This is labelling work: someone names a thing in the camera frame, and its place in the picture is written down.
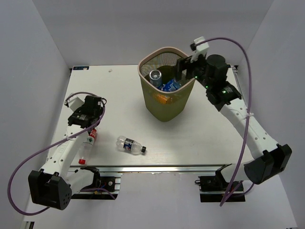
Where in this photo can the black cap cola bottle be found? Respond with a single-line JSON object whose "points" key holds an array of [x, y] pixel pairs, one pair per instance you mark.
{"points": [[130, 146]]}

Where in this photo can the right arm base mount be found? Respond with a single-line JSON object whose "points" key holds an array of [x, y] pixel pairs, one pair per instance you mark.
{"points": [[211, 191]]}

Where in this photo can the red label water bottle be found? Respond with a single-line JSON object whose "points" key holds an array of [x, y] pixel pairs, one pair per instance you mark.
{"points": [[86, 147]]}

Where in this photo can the green mesh waste bin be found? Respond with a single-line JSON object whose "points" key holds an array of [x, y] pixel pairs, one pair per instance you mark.
{"points": [[164, 60]]}

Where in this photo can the orange juice bottle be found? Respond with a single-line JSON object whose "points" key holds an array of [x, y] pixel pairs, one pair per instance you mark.
{"points": [[163, 99]]}

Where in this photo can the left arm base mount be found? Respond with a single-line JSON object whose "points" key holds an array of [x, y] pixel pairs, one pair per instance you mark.
{"points": [[108, 188]]}

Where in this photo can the aluminium table frame rail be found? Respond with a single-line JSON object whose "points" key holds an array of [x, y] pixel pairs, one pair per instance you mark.
{"points": [[160, 169]]}

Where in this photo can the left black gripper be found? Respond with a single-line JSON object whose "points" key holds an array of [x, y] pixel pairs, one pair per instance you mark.
{"points": [[78, 110]]}

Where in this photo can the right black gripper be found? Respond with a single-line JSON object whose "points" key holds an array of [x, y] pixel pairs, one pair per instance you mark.
{"points": [[181, 64]]}

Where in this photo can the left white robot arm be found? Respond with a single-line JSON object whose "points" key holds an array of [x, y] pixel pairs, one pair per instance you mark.
{"points": [[52, 186]]}

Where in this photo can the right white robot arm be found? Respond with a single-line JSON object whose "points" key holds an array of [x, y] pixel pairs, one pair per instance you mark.
{"points": [[269, 157]]}

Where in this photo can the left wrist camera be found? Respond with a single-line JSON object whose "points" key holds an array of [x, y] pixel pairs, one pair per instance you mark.
{"points": [[73, 102]]}

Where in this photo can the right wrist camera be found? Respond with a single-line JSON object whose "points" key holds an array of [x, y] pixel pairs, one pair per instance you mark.
{"points": [[199, 47]]}

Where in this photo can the blue label bottle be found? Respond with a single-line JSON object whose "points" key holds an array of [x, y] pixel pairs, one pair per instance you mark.
{"points": [[171, 86], [155, 78]]}

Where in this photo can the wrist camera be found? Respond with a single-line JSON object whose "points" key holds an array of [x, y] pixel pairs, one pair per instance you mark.
{"points": [[73, 102], [199, 47]]}

